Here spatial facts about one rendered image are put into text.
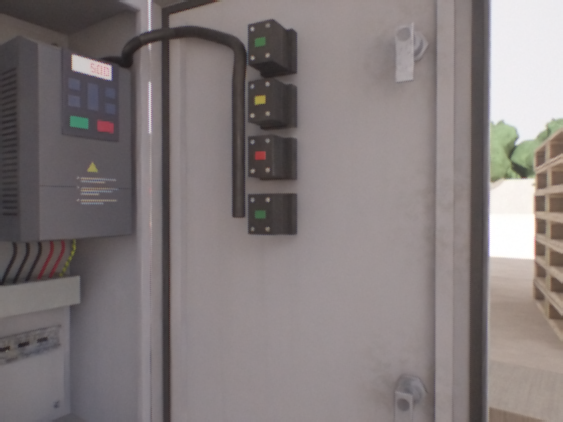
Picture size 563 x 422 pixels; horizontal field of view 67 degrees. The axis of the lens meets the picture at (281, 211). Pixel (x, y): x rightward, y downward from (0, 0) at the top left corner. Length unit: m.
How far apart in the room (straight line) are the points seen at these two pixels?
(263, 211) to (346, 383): 0.20
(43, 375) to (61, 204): 0.31
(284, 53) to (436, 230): 0.24
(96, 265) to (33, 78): 0.28
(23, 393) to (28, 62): 0.45
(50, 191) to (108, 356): 0.28
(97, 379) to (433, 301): 0.50
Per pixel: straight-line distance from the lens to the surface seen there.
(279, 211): 0.44
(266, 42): 0.46
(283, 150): 0.45
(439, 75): 0.44
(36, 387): 0.75
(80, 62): 0.56
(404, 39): 0.43
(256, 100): 0.45
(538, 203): 3.23
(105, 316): 0.68
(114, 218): 0.56
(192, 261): 0.56
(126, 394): 0.67
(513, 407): 1.64
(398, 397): 0.44
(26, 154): 0.54
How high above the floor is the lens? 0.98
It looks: 1 degrees down
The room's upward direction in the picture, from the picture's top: straight up
